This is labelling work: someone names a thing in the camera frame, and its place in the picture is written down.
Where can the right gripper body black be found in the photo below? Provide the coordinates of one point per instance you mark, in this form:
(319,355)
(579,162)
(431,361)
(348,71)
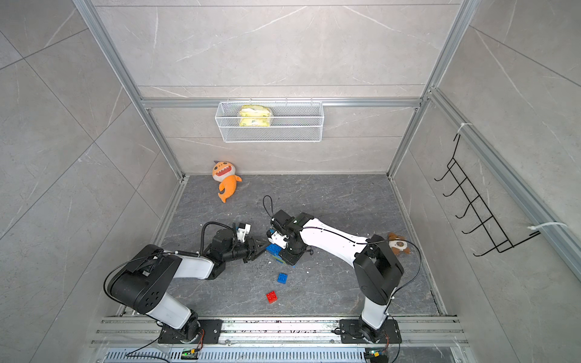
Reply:
(292,253)

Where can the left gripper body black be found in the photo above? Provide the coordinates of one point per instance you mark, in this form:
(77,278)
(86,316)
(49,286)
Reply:
(243,251)

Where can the dark blue 2x4 lego brick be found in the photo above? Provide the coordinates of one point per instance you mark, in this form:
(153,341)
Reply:
(274,250)

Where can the blue 2x2 lego brick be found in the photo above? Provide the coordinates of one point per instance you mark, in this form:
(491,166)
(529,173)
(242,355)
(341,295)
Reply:
(282,278)

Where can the red 2x2 lego brick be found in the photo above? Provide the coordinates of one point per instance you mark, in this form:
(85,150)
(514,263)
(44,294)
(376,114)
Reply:
(271,297)

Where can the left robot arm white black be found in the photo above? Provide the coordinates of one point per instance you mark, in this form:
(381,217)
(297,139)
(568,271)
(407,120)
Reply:
(142,283)

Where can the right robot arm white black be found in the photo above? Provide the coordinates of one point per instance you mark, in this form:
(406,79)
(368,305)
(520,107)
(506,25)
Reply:
(377,269)

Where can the orange shark plush toy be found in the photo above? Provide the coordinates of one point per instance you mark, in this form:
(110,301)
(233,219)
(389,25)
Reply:
(225,174)

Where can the brown white plush toy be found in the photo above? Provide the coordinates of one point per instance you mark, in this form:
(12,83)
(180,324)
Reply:
(398,244)

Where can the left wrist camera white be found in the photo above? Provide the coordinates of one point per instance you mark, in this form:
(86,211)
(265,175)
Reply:
(242,231)

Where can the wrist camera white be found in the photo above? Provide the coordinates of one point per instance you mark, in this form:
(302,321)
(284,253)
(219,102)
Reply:
(276,238)
(242,231)

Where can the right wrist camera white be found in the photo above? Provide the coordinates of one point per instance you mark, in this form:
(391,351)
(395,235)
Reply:
(276,238)

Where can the white wire mesh basket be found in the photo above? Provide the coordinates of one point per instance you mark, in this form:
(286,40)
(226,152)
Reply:
(276,121)

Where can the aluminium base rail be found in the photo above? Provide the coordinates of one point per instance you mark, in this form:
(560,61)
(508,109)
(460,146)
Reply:
(413,331)

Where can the black wire hook rack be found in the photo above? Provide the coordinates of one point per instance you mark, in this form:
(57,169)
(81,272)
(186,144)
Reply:
(476,206)

